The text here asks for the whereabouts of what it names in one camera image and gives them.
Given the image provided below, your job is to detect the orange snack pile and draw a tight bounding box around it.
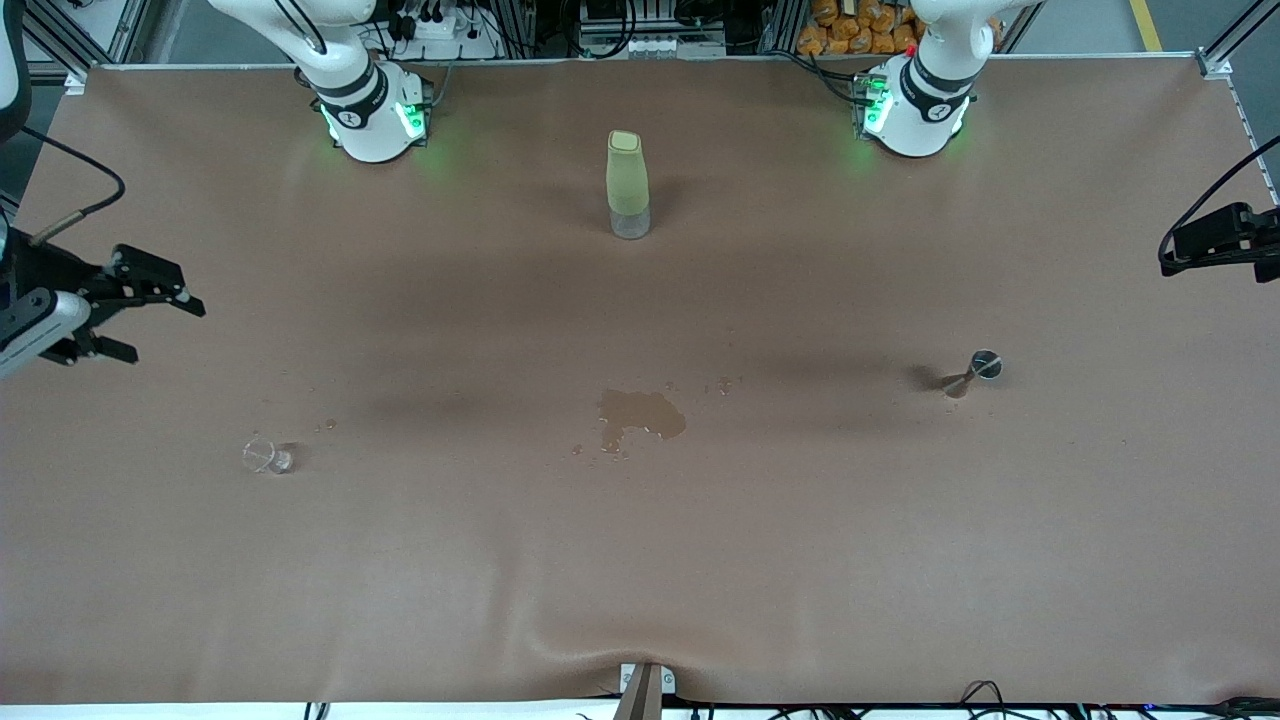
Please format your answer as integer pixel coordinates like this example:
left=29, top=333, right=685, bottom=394
left=797, top=0, right=926, bottom=56

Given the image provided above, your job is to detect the white power strip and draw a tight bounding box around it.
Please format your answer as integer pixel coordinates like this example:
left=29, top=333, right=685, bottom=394
left=385, top=8, right=501, bottom=61

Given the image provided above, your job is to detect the white mounting plate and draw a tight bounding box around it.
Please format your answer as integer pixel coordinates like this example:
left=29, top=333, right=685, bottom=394
left=620, top=663, right=677, bottom=696

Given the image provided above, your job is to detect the brown wooden post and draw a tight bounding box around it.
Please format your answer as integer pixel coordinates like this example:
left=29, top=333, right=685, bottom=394
left=612, top=664, right=665, bottom=720

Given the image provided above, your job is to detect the pale green bottle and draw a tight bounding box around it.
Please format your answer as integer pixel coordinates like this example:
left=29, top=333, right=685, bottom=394
left=606, top=130, right=652, bottom=241

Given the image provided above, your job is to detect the brown table cover sheet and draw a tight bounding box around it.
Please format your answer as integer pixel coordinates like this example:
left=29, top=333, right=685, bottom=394
left=0, top=60, right=1280, bottom=706

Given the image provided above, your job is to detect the steel hourglass measuring jigger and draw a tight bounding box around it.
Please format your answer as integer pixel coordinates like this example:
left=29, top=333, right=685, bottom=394
left=943, top=349, right=1004, bottom=399

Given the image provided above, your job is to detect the aluminium table frame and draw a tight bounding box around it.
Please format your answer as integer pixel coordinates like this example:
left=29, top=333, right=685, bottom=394
left=20, top=0, right=1280, bottom=191

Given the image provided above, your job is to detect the clear glass beaker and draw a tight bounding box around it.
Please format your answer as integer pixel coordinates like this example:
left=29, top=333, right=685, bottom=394
left=241, top=435, right=296, bottom=476

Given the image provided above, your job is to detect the brown liquid spill puddle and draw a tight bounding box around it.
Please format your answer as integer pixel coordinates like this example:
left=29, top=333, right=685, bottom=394
left=598, top=390, right=689, bottom=451

